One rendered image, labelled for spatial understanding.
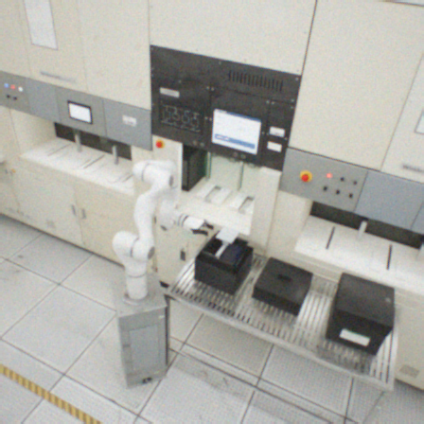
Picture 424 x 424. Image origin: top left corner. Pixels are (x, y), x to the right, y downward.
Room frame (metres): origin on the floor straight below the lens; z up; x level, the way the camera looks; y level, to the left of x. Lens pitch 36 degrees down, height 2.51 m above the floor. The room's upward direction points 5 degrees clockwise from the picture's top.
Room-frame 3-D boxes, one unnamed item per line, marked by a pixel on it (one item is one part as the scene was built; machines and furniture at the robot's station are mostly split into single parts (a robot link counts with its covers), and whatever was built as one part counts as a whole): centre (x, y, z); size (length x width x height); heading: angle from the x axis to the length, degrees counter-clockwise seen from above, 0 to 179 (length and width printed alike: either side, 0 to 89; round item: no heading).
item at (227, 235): (1.73, -0.08, 0.93); 0.24 x 0.20 x 0.32; 156
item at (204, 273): (1.73, -0.08, 0.85); 0.28 x 0.28 x 0.17; 66
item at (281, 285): (1.62, -0.45, 0.83); 0.29 x 0.29 x 0.13; 66
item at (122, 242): (1.52, 0.44, 1.07); 0.19 x 0.12 x 0.24; 67
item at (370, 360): (1.55, -0.46, 0.38); 1.30 x 0.60 x 0.76; 68
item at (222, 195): (2.42, 0.02, 0.89); 0.22 x 0.21 x 0.04; 158
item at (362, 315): (1.39, -0.83, 0.89); 0.29 x 0.29 x 0.25; 71
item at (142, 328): (1.51, 0.41, 0.38); 0.28 x 0.28 x 0.76; 23
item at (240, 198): (2.32, -0.23, 0.89); 0.22 x 0.21 x 0.04; 158
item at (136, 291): (1.51, 0.41, 0.85); 0.19 x 0.19 x 0.18
